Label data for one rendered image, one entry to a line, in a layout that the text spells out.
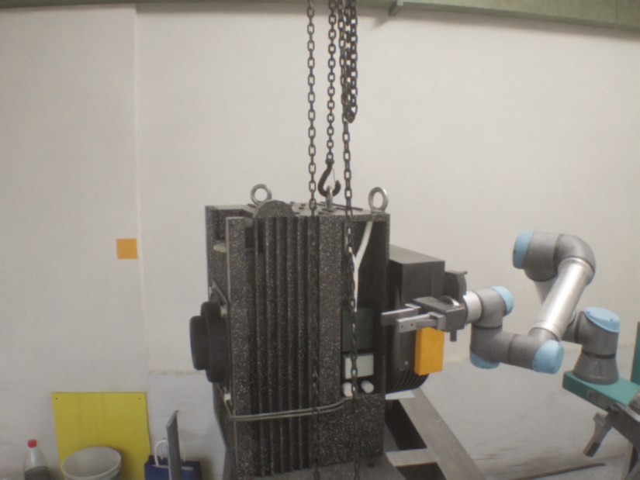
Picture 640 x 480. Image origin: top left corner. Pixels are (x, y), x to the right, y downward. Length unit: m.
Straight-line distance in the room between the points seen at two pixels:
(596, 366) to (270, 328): 1.09
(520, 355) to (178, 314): 1.80
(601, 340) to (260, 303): 1.12
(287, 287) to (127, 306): 1.41
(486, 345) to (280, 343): 0.51
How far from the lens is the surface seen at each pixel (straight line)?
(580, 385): 1.87
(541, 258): 1.49
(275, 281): 1.28
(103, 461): 2.88
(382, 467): 1.52
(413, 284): 1.33
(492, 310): 1.21
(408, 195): 2.57
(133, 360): 2.65
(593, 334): 1.82
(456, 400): 2.88
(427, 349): 1.37
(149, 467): 2.73
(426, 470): 2.02
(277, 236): 1.24
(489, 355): 1.25
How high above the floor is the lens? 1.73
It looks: 8 degrees down
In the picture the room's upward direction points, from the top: straight up
